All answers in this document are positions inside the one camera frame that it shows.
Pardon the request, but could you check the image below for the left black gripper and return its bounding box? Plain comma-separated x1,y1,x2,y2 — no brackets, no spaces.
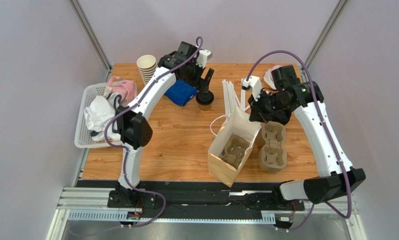
180,60,215,94

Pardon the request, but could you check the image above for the black cup lid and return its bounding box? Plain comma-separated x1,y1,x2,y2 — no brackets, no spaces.
195,91,215,106

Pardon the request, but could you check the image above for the single brown paper cup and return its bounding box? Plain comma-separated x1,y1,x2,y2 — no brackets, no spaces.
198,102,213,112

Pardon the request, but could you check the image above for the single pulp cup carrier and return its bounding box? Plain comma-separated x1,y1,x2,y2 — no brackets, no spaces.
219,134,250,169

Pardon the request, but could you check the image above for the brown paper bag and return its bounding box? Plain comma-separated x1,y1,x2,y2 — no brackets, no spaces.
207,107,261,187

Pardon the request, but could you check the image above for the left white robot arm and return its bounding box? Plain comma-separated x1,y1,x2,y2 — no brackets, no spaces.
107,36,214,208

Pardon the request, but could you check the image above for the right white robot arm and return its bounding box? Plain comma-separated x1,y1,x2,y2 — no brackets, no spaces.
241,65,366,204

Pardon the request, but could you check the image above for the stack of black lids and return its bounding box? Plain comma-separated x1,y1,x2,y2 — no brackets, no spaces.
271,110,292,126

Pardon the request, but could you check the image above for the blue folded cloth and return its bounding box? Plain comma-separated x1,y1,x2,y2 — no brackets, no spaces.
164,79,198,107

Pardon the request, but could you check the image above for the white pink mesh pouch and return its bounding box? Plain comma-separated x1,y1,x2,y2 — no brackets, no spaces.
263,65,282,90

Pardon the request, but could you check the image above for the stack of paper cups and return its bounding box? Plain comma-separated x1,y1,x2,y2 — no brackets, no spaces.
136,54,158,86

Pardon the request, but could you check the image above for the pink cloth item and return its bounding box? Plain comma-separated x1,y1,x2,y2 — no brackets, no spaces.
103,75,137,107

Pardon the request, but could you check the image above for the white crumpled garment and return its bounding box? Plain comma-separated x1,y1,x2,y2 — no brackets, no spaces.
83,92,122,142

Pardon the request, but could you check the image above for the white plastic basket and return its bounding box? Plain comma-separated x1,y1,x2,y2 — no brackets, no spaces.
74,83,122,149

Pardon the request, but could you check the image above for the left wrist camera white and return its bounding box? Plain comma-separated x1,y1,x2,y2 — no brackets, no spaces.
196,49,213,69

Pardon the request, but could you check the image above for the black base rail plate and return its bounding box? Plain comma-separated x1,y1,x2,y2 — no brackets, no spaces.
76,179,340,221

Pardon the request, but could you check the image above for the right aluminium frame post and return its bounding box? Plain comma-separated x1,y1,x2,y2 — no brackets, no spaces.
305,0,350,69

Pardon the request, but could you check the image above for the aluminium frame post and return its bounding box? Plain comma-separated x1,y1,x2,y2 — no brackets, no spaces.
305,0,350,69
68,0,113,73

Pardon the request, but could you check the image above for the left aluminium frame post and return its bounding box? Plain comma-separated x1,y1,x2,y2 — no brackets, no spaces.
68,0,113,73

